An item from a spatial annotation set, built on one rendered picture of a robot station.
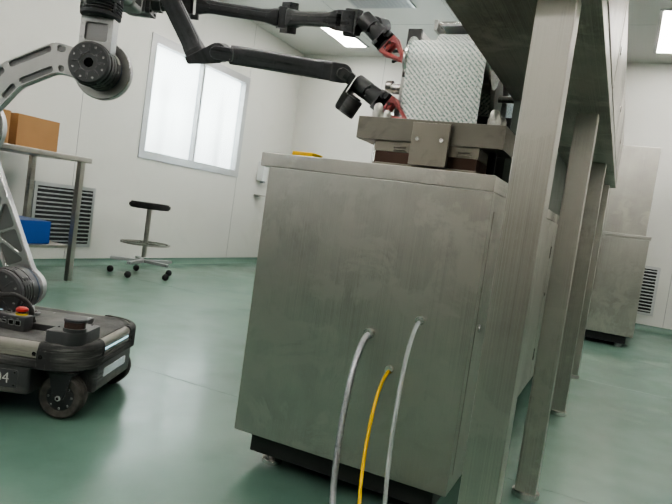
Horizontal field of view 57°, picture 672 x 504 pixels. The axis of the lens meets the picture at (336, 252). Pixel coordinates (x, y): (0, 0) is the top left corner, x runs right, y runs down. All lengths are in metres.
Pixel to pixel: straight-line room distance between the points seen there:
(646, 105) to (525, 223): 6.52
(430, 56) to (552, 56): 0.91
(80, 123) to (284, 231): 4.10
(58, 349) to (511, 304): 1.45
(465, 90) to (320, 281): 0.69
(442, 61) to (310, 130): 6.54
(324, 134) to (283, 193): 6.56
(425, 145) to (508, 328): 0.74
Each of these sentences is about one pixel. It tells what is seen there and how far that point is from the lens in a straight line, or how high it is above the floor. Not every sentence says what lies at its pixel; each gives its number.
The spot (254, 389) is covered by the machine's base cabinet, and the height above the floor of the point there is 0.23.
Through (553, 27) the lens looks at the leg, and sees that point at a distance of 1.06.
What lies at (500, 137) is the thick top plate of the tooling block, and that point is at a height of 1.00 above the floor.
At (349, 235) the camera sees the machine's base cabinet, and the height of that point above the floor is 0.70.
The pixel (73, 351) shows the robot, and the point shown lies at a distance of 2.08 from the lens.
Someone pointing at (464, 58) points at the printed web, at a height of 1.25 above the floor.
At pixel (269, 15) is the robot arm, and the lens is 2.51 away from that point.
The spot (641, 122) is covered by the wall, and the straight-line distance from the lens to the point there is 7.46.
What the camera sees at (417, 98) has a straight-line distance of 1.90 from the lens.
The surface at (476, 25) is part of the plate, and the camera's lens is 1.26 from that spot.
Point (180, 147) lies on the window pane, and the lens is 6.67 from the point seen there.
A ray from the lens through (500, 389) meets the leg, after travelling 1.03.
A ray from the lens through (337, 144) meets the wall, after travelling 8.18.
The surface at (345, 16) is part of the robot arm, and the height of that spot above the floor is 1.39.
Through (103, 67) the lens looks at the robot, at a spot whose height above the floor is 1.12.
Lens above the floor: 0.75
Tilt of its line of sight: 3 degrees down
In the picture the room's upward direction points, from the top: 8 degrees clockwise
